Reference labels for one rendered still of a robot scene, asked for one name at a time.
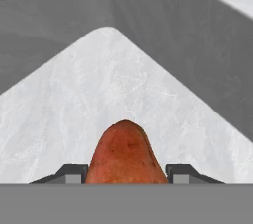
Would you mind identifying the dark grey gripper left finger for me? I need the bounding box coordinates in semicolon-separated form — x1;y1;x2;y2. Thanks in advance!
29;163;89;185

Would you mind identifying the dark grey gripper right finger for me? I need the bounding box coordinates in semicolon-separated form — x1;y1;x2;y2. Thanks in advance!
165;163;226;185

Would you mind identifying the grey sink basin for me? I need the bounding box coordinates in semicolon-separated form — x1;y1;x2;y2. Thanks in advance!
0;0;253;144

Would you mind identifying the orange-brown sweet potato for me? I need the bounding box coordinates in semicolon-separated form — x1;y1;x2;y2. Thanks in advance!
84;119;170;185

